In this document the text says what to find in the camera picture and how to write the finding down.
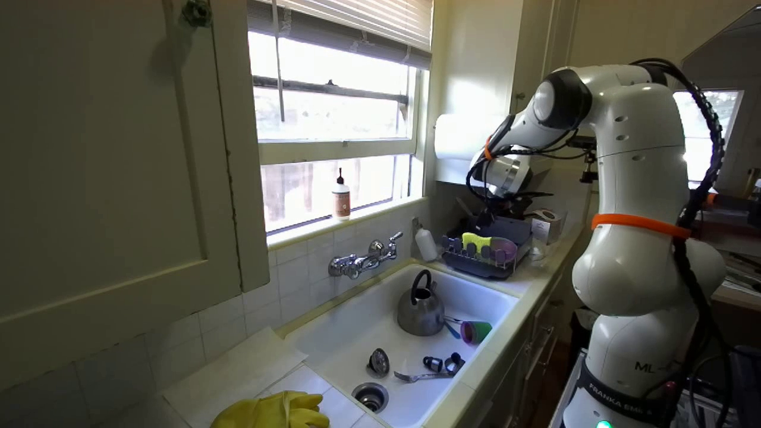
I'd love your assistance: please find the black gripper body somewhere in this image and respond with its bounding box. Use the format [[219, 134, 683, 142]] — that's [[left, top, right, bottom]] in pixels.
[[483, 188, 542, 224]]

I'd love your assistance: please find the steel kettle with black handle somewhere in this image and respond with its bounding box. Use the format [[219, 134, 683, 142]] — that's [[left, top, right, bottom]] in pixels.
[[395, 269, 451, 337]]

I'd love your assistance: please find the white mug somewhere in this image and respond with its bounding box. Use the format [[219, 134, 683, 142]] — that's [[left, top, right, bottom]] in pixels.
[[527, 206, 565, 244]]

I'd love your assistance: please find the purple dish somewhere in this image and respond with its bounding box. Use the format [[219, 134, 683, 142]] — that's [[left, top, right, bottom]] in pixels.
[[488, 235, 522, 266]]

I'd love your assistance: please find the dark blue dish rack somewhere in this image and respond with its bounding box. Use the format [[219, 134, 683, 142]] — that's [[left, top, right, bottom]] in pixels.
[[437, 211, 538, 284]]

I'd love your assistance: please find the white soap dispenser bottle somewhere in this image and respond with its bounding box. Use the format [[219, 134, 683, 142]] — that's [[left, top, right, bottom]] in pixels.
[[410, 224, 441, 263]]

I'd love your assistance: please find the green and purple cup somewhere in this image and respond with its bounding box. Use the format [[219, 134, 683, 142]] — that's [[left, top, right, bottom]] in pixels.
[[458, 316, 495, 348]]

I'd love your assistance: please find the brown label pump soap bottle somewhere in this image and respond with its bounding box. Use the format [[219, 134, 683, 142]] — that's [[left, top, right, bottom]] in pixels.
[[331, 165, 353, 222]]

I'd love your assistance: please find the kitchen window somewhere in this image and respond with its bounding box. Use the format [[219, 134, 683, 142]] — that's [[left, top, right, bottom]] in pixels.
[[244, 0, 434, 244]]

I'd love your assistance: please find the steel fork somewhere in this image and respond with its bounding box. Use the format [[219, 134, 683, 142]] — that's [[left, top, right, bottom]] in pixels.
[[393, 367, 434, 385]]

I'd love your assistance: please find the small background window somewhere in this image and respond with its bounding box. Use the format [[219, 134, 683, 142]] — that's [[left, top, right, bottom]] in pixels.
[[673, 87, 746, 191]]

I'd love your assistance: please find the white ceramic sink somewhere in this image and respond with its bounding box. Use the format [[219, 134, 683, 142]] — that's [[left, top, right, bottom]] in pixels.
[[283, 260, 522, 428]]

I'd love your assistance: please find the window blind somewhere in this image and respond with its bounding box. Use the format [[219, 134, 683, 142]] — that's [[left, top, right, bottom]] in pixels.
[[250, 0, 437, 56]]

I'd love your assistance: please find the steel sink drain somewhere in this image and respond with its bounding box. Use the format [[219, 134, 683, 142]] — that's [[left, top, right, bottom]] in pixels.
[[350, 381, 393, 417]]

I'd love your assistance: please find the yellow rubber glove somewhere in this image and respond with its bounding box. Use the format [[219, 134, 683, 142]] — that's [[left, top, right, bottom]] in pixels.
[[206, 387, 333, 428]]

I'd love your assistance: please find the dark cabinet knob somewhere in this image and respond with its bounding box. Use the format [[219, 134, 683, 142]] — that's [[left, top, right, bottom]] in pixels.
[[179, 0, 214, 31]]

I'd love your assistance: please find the cream cabinet door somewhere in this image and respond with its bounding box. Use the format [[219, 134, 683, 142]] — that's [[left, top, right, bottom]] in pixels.
[[0, 0, 273, 398]]

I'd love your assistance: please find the chrome wall faucet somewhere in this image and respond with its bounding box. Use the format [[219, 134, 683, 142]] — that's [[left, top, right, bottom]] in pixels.
[[326, 229, 407, 284]]

